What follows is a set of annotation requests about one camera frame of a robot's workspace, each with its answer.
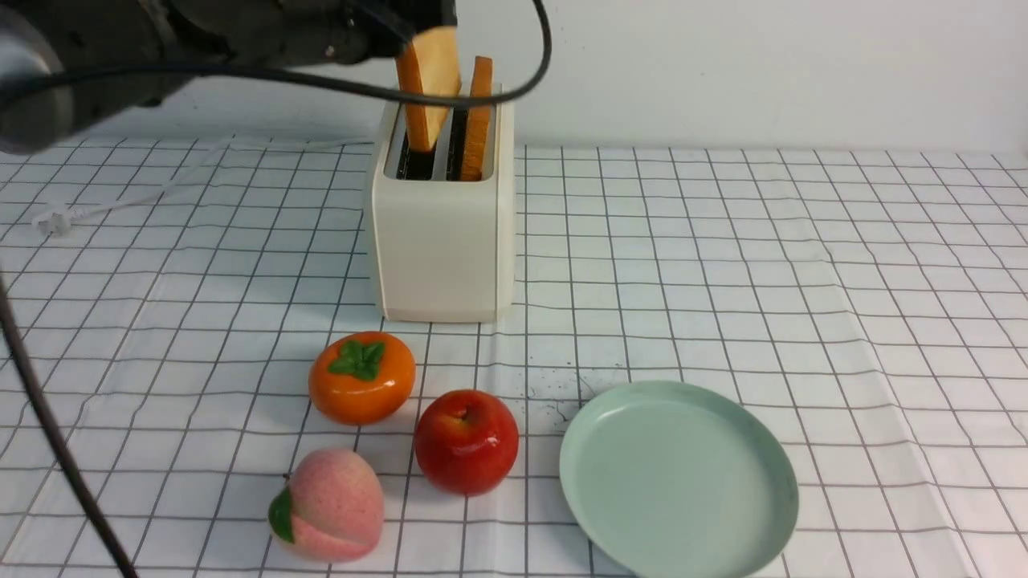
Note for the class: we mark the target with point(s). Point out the white grid tablecloth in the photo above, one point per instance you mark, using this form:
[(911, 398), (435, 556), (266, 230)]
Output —
[(869, 308)]

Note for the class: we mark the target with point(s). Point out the red apple toy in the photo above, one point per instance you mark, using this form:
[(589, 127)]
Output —
[(466, 442)]

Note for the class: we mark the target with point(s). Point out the light green plate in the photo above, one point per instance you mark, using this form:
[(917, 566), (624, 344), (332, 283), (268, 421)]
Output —
[(673, 480)]

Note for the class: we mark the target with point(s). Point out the pink peach toy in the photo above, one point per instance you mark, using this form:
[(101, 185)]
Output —
[(331, 508)]

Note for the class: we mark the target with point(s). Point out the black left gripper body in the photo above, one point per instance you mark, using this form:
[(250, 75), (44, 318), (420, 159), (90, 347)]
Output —
[(288, 34)]

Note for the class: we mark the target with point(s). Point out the orange persimmon toy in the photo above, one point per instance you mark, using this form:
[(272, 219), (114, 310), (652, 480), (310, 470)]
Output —
[(362, 379)]

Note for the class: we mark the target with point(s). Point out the white two-slot toaster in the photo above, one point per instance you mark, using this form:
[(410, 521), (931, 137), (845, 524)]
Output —
[(442, 251)]

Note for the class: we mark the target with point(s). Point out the toast slice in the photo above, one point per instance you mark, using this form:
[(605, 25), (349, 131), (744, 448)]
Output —
[(478, 122), (429, 66)]

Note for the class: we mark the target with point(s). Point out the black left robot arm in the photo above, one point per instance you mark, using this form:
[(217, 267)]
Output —
[(41, 38)]

